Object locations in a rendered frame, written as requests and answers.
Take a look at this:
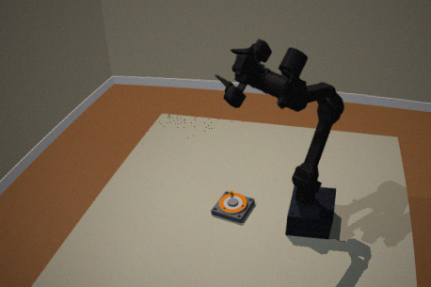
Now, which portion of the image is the orange round plate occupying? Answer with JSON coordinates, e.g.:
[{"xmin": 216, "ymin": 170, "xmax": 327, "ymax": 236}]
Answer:
[{"xmin": 219, "ymin": 191, "xmax": 247, "ymax": 214}]

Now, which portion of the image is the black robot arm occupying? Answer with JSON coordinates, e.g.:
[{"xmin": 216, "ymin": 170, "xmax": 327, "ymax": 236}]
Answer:
[{"xmin": 232, "ymin": 47, "xmax": 344, "ymax": 206}]

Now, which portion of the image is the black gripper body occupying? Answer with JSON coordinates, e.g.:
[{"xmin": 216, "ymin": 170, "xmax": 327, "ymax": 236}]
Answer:
[{"xmin": 224, "ymin": 39, "xmax": 274, "ymax": 108}]

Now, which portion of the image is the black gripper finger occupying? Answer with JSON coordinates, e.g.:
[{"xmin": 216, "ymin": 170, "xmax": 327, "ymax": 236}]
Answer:
[
  {"xmin": 231, "ymin": 43, "xmax": 254, "ymax": 58},
  {"xmin": 215, "ymin": 75, "xmax": 234, "ymax": 92}
]

